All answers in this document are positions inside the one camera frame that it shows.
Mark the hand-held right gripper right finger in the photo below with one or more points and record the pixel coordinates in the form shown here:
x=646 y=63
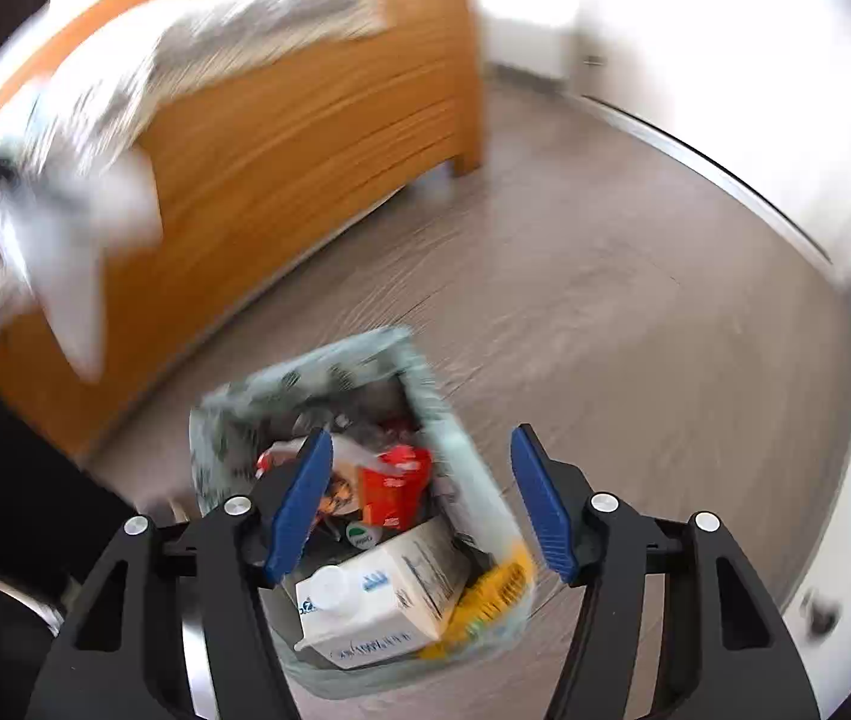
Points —
x=545 y=510

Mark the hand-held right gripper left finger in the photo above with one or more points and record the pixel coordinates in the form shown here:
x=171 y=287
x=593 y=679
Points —
x=298 y=510

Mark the yellow snack bag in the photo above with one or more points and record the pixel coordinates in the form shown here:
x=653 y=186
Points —
x=497 y=592

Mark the red wrapper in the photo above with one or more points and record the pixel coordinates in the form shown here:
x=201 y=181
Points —
x=395 y=491

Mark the white drink carton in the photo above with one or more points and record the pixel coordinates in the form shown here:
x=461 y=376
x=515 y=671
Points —
x=395 y=600

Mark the bin with pale green liner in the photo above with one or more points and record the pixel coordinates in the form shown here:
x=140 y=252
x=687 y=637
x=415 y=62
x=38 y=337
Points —
x=425 y=405

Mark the checked blanket with lace edge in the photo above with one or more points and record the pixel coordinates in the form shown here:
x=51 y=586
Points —
x=245 y=37

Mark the dark floor door stop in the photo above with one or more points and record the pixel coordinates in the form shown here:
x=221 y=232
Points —
x=820 y=615

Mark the wooden bed frame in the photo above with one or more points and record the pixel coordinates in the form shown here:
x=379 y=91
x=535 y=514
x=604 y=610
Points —
x=283 y=165

